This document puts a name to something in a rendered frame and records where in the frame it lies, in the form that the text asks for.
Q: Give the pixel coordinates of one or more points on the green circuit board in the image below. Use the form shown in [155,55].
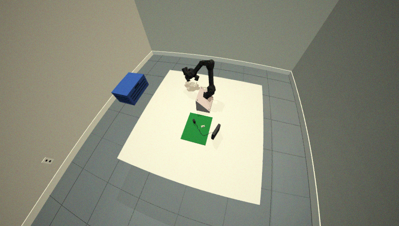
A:
[198,132]

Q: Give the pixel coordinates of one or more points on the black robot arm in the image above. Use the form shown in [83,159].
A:
[190,73]

